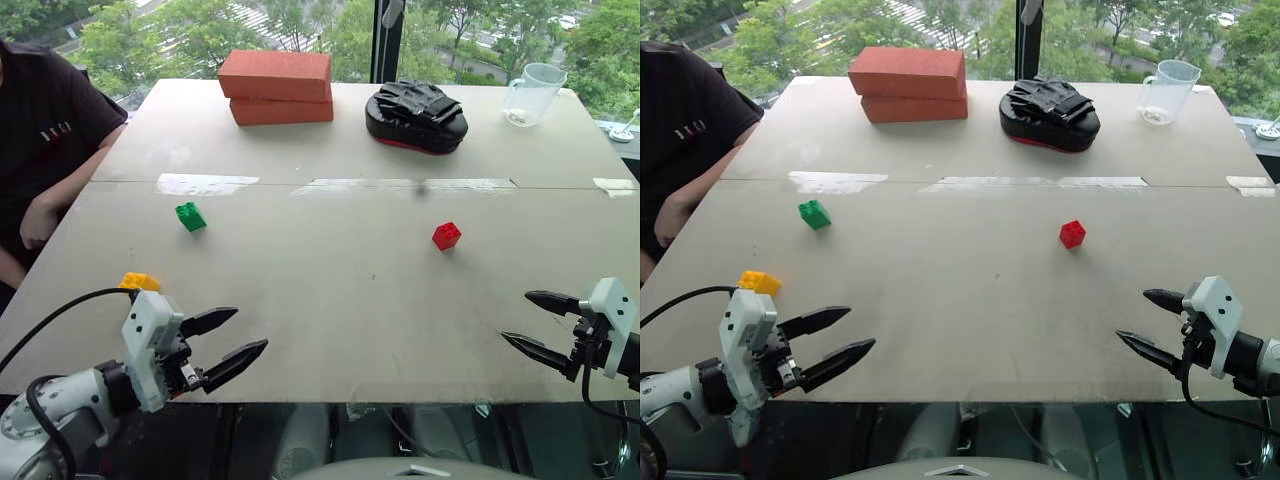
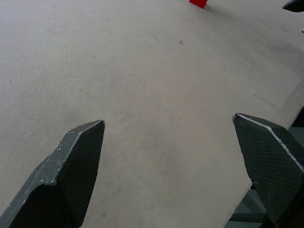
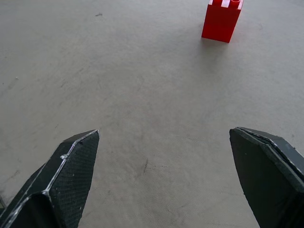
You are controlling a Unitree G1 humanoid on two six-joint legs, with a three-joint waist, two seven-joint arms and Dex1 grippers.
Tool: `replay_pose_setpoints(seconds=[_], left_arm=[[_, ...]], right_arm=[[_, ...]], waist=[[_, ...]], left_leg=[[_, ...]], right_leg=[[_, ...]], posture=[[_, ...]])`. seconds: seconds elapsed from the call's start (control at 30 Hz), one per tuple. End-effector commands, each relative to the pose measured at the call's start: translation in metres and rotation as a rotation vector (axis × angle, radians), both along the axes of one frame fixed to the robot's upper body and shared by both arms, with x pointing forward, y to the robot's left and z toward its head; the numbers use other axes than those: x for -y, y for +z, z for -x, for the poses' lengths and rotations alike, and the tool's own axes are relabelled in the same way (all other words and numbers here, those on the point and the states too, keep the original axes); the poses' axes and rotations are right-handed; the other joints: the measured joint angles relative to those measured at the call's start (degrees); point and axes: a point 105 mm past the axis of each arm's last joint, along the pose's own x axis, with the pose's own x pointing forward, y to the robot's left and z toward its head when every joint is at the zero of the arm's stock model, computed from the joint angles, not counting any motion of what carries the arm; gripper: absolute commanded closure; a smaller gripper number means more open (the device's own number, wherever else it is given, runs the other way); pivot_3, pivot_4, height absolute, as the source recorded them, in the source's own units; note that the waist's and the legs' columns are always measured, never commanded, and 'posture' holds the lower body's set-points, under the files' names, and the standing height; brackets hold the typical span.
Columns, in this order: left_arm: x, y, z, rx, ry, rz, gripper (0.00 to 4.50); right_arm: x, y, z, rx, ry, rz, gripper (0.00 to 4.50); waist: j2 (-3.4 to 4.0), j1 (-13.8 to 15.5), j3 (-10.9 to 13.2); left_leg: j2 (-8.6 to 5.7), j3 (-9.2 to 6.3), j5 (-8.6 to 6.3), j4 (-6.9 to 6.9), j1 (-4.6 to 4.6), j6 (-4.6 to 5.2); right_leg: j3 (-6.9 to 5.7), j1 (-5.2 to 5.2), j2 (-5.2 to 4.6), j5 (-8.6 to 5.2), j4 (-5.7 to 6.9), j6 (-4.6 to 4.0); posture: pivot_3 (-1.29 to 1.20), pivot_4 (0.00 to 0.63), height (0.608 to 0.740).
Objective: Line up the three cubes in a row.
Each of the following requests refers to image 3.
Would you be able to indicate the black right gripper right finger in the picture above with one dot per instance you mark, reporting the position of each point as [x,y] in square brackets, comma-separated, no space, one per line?
[268,180]

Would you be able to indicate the red toy brick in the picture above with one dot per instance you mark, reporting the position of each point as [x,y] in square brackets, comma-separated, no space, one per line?
[221,21]

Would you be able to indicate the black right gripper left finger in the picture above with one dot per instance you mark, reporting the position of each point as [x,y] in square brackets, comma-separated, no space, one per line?
[61,185]

